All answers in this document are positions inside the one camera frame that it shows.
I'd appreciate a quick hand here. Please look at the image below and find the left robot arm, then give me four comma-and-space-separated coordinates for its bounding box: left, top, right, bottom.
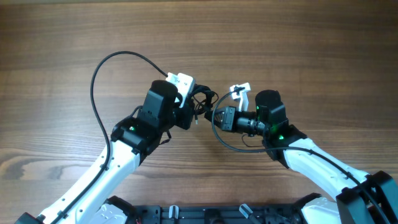
17, 80, 195, 223

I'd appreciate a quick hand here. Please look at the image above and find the left black camera cable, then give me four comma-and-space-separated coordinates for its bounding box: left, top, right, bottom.
46, 50, 169, 224

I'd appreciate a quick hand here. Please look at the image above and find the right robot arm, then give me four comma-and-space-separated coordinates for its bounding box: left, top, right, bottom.
205, 90, 397, 223

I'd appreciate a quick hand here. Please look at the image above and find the black USB cable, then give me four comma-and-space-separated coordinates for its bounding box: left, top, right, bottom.
189, 83, 220, 125

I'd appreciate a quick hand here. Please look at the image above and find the black camera cable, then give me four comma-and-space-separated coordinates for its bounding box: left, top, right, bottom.
46, 50, 169, 224
211, 88, 386, 224

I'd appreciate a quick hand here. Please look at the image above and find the right black camera cable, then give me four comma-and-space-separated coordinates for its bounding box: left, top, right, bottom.
211, 88, 386, 224

